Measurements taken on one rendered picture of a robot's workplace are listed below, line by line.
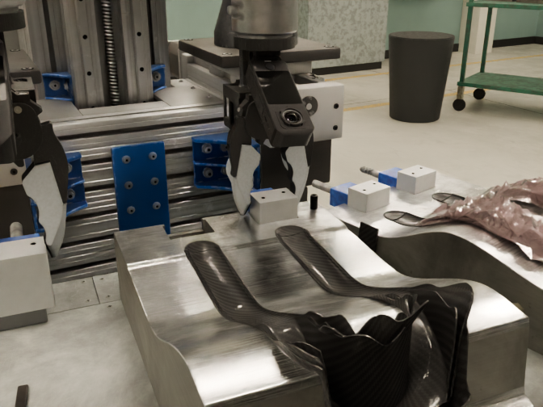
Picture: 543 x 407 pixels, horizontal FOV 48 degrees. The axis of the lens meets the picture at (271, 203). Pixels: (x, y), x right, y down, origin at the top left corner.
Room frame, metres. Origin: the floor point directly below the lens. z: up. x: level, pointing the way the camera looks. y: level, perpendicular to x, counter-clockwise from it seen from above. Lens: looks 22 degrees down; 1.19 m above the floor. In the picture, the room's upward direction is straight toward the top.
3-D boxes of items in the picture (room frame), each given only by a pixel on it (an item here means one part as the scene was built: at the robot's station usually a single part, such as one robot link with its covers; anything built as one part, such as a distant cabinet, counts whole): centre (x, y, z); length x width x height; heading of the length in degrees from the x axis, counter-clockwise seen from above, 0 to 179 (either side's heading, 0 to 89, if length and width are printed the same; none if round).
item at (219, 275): (0.48, -0.04, 0.92); 0.35 x 0.16 x 0.09; 23
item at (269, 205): (0.74, 0.02, 0.89); 0.13 x 0.05 x 0.05; 22
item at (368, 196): (0.85, -0.11, 0.85); 0.13 x 0.05 x 0.05; 40
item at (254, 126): (0.73, 0.01, 1.04); 0.09 x 0.08 x 0.12; 23
